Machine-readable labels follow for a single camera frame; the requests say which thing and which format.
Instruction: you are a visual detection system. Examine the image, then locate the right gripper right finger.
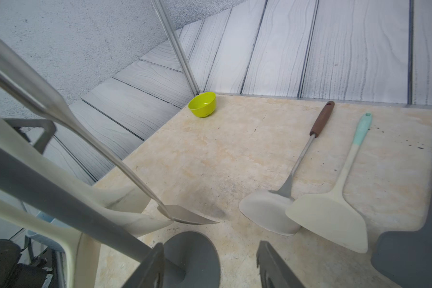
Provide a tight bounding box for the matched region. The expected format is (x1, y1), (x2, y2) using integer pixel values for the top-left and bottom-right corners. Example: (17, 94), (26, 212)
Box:
(256, 241), (304, 288)

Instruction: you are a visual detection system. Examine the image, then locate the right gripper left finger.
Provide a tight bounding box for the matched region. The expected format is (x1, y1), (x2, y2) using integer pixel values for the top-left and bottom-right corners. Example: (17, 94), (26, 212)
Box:
(123, 243), (165, 288)

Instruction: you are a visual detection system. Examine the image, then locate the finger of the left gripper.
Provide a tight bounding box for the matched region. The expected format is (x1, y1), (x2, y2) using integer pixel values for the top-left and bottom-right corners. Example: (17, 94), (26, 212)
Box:
(4, 118), (57, 155)

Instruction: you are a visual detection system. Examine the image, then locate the grey utensil rack stand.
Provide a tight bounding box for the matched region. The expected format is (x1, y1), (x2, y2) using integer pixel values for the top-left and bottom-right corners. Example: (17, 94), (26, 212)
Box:
(0, 148), (221, 288)

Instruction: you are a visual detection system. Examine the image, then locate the grey ladle brown handle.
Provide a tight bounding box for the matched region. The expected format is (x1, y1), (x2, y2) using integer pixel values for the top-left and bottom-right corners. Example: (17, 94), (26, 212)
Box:
(239, 101), (335, 236)

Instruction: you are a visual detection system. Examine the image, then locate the cream spatula mint handle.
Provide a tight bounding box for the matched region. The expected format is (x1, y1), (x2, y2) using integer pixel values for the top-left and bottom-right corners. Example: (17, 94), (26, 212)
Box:
(0, 192), (102, 288)
(285, 112), (373, 254)

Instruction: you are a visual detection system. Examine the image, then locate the grey spoon mint handle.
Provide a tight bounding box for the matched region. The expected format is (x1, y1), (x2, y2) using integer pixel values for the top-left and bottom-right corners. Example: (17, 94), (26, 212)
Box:
(370, 121), (432, 288)

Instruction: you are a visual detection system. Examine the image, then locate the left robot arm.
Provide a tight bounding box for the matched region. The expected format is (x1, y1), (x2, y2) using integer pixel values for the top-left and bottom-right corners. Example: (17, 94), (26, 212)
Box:
(0, 118), (56, 288)

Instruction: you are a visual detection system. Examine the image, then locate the light blue cup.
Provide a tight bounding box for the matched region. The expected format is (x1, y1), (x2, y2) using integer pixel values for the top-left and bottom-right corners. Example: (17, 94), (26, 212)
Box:
(26, 211), (70, 253)

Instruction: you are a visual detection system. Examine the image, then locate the green plastic bowl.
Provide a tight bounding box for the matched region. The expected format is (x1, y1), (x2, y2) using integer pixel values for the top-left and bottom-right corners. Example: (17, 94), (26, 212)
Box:
(188, 92), (217, 118)

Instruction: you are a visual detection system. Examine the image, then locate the left frame post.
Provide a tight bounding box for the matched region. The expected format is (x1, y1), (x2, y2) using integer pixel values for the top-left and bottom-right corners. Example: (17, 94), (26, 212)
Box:
(151, 0), (200, 96)

